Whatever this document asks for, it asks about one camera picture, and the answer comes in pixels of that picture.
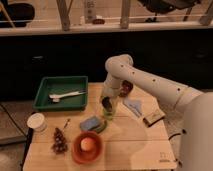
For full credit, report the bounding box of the dark metal cup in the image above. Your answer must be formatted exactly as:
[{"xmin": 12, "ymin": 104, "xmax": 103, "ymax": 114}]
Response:
[{"xmin": 102, "ymin": 97, "xmax": 113, "ymax": 111}]

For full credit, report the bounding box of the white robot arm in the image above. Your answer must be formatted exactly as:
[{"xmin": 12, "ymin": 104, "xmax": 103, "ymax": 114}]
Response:
[{"xmin": 102, "ymin": 54, "xmax": 213, "ymax": 171}]

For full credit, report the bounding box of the dark red bowl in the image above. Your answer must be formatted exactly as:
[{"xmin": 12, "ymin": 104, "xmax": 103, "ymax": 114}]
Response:
[{"xmin": 119, "ymin": 80, "xmax": 133, "ymax": 97}]

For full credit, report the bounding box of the green plastic cup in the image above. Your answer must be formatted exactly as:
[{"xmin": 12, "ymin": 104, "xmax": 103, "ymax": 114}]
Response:
[{"xmin": 103, "ymin": 108, "xmax": 116, "ymax": 120}]

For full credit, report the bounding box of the blue cloth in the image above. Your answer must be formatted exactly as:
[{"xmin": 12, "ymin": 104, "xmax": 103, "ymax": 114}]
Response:
[{"xmin": 123, "ymin": 98, "xmax": 142, "ymax": 117}]

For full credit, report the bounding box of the green plastic tray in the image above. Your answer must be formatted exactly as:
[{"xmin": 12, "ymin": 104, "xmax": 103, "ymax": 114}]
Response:
[{"xmin": 34, "ymin": 76, "xmax": 88, "ymax": 111}]

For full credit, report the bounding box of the green plate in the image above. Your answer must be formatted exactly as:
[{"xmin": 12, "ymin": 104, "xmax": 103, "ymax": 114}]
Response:
[{"xmin": 93, "ymin": 120, "xmax": 107, "ymax": 133}]

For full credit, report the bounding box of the blue sponge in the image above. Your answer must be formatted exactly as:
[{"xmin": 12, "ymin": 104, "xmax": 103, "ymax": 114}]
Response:
[{"xmin": 80, "ymin": 116, "xmax": 101, "ymax": 131}]

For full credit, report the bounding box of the white plastic fork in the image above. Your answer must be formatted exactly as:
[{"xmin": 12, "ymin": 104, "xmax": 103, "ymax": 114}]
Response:
[{"xmin": 49, "ymin": 91, "xmax": 81, "ymax": 102}]

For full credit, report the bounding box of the orange fruit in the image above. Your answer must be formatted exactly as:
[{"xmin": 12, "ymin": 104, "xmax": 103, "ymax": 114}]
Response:
[{"xmin": 80, "ymin": 138, "xmax": 95, "ymax": 151}]

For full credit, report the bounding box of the orange bowl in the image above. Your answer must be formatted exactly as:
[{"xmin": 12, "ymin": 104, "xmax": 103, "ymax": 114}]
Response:
[{"xmin": 71, "ymin": 131, "xmax": 103, "ymax": 164}]

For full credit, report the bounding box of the bunch of dark grapes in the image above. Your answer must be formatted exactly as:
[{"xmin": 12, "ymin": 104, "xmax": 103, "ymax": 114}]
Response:
[{"xmin": 52, "ymin": 127, "xmax": 68, "ymax": 154}]

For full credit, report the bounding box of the white paper cup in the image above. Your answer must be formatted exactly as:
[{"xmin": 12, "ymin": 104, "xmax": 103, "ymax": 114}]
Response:
[{"xmin": 27, "ymin": 113, "xmax": 47, "ymax": 132}]

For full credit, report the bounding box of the black cable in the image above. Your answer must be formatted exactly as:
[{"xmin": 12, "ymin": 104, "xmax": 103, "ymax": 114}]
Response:
[{"xmin": 168, "ymin": 132, "xmax": 183, "ymax": 141}]

